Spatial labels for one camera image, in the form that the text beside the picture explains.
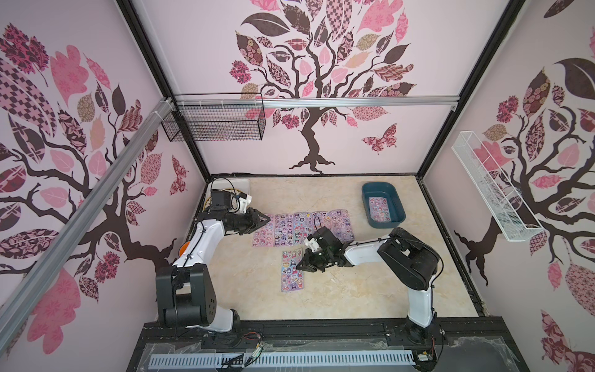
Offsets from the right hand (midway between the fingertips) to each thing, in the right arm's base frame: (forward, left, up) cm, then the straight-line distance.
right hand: (296, 269), depth 88 cm
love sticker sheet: (+29, -39, 0) cm, 49 cm away
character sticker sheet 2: (+19, -3, 0) cm, 20 cm away
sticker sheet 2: (+24, -11, -2) cm, 27 cm away
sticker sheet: (-3, +2, 0) cm, 4 cm away
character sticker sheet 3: (+19, -20, 0) cm, 28 cm away
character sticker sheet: (+18, +6, 0) cm, 19 cm away
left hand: (+11, +11, +15) cm, 22 cm away
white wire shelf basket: (+12, -71, +25) cm, 76 cm away
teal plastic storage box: (+38, -44, +3) cm, 58 cm away
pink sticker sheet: (+15, +14, 0) cm, 20 cm away
